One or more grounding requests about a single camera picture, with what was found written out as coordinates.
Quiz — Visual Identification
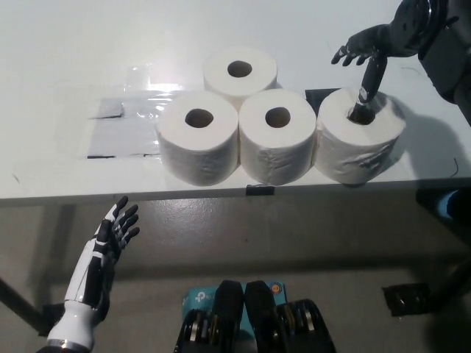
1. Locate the black left robot body block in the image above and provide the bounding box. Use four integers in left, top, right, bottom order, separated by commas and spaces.
172, 279, 247, 353

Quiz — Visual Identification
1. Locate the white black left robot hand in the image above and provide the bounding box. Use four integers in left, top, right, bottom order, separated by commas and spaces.
46, 196, 141, 349

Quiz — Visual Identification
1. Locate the clear plastic tape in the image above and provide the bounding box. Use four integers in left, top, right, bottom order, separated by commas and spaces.
124, 65, 177, 97

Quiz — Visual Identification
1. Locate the teal router box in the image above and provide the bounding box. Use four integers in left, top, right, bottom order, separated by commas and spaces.
182, 281, 286, 343

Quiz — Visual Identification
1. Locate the black tape patch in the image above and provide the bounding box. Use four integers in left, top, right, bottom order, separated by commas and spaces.
305, 88, 341, 107

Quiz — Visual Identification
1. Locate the clear plastic sheet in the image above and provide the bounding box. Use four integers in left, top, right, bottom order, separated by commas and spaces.
87, 97, 173, 160

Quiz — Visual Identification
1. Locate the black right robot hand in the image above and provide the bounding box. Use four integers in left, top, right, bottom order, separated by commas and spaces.
330, 0, 433, 123

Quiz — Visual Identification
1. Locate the white toilet paper roll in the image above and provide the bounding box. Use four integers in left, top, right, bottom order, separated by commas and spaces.
238, 88, 317, 186
202, 46, 278, 107
314, 87, 407, 184
155, 90, 240, 188

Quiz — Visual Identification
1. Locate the blue round object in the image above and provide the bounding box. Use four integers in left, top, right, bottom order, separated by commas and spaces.
437, 190, 461, 221

